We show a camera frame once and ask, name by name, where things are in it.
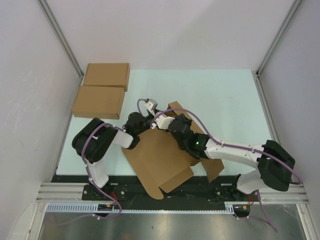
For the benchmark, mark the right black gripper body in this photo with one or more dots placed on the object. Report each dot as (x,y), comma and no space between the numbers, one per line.
(188,123)

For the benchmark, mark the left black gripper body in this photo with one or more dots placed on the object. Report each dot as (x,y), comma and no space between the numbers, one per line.
(146,122)

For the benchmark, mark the cardboard box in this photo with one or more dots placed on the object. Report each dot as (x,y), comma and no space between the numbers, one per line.
(158,162)
(98,102)
(107,75)

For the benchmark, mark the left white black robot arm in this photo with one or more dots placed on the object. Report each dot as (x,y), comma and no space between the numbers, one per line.
(93,141)

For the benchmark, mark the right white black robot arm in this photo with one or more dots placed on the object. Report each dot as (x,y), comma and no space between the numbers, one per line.
(272,164)

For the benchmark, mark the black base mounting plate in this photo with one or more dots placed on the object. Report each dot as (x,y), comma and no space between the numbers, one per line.
(124,188)

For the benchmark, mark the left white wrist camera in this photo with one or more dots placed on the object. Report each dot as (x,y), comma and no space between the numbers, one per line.
(151,106)

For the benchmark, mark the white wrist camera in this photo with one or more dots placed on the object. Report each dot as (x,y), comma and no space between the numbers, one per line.
(151,106)
(161,121)

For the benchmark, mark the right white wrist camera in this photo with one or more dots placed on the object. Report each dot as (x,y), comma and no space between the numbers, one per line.
(161,121)

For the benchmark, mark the white slotted cable duct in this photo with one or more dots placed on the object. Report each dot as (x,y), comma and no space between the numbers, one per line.
(108,208)

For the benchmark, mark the aluminium front rail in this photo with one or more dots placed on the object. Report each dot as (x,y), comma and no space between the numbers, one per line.
(72,192)

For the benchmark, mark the left aluminium frame post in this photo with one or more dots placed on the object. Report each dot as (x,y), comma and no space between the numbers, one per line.
(48,13)

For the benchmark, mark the aluminium frame post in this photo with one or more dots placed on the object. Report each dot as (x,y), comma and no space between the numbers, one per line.
(48,13)
(294,8)

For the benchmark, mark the right aluminium frame post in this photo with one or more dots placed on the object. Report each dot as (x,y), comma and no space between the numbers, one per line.
(294,8)

